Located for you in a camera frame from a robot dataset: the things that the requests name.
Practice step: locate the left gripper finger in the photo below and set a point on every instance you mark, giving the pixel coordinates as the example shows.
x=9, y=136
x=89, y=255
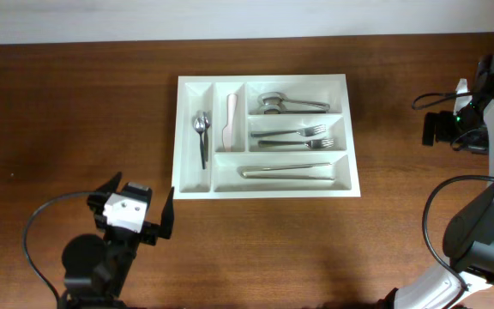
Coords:
x=167, y=217
x=111, y=185

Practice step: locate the white plastic cutlery tray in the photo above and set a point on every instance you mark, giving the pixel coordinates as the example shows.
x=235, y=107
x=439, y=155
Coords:
x=220, y=179

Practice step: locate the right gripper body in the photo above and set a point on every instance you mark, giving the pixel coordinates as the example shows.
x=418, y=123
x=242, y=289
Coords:
x=467, y=127

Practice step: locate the metal tongs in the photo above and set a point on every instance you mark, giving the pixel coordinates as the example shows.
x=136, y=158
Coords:
x=288, y=172

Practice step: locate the small metal spoon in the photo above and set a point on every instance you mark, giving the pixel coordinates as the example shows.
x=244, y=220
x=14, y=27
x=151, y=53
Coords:
x=200, y=128
x=205, y=135

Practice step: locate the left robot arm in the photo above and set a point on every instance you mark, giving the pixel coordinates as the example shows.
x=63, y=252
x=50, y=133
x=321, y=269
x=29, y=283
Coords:
x=96, y=267

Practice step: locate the pink plastic knife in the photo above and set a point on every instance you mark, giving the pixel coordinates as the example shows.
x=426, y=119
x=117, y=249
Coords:
x=227, y=132

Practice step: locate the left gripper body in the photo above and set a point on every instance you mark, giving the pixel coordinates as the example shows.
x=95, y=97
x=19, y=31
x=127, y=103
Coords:
x=119, y=234

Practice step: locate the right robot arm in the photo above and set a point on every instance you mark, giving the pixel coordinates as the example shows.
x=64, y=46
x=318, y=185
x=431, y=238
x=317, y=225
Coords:
x=466, y=264

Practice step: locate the metal fork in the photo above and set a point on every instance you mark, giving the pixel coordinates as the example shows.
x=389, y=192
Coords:
x=306, y=132
x=311, y=144

